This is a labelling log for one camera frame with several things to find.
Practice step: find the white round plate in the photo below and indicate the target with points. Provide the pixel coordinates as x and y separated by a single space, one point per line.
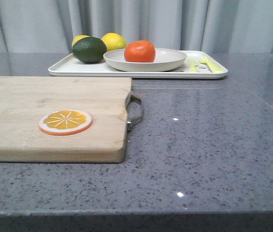
165 60

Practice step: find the orange mandarin fruit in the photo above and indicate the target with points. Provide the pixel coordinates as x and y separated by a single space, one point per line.
140 51

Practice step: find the white rectangular tray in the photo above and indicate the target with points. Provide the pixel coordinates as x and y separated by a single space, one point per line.
71 66

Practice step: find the orange slice toy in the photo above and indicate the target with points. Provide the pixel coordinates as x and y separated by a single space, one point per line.
65 122

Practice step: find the yellow plastic knife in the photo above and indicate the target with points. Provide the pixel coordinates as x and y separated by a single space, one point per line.
193 64

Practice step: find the yellow lemon right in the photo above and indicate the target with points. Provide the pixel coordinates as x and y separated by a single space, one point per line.
114 41

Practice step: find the yellow lemon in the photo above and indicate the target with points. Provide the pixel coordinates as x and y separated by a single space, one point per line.
114 41
77 38

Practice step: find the green lime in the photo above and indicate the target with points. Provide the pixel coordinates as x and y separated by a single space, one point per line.
89 50

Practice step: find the yellow plastic fork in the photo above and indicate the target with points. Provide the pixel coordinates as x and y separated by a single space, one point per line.
212 66

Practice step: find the yellow lemon left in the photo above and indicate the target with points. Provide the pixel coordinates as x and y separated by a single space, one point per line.
77 38

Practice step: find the wooden cutting board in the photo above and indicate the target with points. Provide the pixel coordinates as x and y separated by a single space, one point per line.
25 100

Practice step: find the grey curtain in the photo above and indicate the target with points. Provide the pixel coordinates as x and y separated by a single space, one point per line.
212 26

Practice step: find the metal cutting board handle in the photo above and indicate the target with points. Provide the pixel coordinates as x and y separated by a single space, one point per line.
131 122

